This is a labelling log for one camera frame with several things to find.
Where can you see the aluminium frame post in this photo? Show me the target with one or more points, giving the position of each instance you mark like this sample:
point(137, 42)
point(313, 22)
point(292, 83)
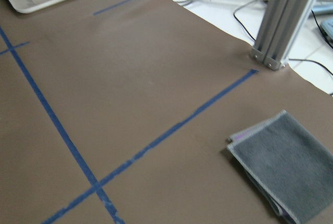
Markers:
point(281, 23)

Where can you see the grey folded cloth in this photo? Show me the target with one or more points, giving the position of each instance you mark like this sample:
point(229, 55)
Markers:
point(287, 164)

